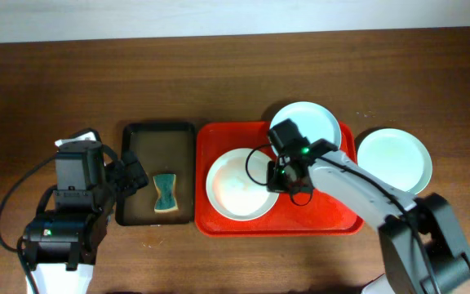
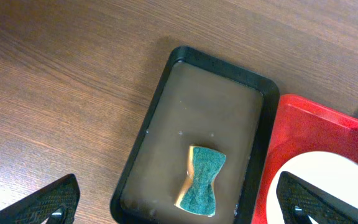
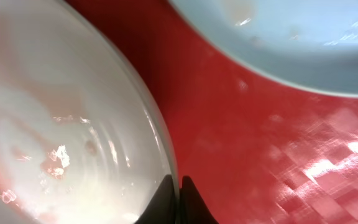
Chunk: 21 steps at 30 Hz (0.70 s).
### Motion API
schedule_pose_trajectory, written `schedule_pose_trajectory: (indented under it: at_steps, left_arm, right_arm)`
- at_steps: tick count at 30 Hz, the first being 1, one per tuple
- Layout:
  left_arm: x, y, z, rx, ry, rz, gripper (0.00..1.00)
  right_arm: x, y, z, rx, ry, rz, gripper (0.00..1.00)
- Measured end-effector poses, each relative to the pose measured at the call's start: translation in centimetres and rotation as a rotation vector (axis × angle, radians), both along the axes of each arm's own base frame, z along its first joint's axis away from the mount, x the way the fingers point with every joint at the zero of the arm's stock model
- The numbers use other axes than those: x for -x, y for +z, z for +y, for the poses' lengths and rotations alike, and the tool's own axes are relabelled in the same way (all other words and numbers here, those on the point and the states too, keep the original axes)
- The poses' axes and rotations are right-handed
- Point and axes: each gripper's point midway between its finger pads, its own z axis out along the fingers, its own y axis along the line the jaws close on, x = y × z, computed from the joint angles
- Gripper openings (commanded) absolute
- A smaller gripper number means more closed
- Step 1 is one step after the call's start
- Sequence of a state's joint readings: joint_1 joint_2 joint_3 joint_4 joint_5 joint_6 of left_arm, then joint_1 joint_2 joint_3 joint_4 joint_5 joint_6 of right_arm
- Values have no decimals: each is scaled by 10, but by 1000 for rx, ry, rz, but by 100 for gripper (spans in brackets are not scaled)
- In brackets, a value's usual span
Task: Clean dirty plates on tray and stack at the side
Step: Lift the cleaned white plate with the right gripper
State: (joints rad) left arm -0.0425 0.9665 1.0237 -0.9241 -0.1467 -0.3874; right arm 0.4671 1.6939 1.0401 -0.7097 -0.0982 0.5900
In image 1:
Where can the light blue plate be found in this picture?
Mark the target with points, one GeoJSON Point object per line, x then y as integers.
{"type": "Point", "coordinates": [314, 122]}

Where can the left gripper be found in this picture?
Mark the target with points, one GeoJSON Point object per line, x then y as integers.
{"type": "Point", "coordinates": [128, 175]}

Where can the red plastic tray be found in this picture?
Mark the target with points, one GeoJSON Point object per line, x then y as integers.
{"type": "Point", "coordinates": [319, 214]}

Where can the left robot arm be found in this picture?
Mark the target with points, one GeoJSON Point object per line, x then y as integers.
{"type": "Point", "coordinates": [59, 246]}

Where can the black rectangular water tray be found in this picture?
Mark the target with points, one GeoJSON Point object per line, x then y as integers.
{"type": "Point", "coordinates": [162, 148]}

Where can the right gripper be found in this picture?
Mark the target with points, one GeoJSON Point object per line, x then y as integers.
{"type": "Point", "coordinates": [274, 178]}

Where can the green and yellow sponge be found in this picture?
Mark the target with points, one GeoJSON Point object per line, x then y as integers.
{"type": "Point", "coordinates": [165, 187]}

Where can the white plate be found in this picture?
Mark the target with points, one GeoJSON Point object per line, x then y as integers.
{"type": "Point", "coordinates": [235, 185]}

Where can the mint green plate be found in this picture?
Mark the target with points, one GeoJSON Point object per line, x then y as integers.
{"type": "Point", "coordinates": [396, 157]}

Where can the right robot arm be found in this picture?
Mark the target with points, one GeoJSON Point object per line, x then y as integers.
{"type": "Point", "coordinates": [423, 246]}

